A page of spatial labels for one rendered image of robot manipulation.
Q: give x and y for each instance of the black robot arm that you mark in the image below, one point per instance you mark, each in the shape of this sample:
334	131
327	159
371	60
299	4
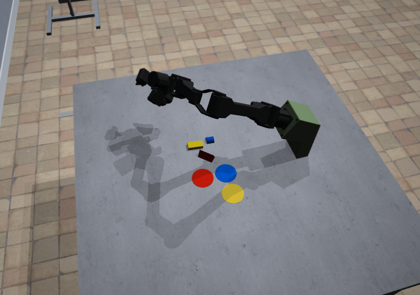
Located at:
220	106

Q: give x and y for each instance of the yellow circle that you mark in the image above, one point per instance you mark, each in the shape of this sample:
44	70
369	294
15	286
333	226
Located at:
232	193

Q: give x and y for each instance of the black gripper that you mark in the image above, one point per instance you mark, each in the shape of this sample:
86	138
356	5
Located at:
142	79

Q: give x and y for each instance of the red circle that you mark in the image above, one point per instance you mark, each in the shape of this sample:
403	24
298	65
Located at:
202	178

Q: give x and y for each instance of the blue block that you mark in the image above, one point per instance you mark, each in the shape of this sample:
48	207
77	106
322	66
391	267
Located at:
210	140

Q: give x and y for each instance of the yellow block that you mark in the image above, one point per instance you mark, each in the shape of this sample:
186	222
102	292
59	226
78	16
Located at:
195	145

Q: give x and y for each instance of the blue circle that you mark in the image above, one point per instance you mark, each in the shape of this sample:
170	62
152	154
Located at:
226	173

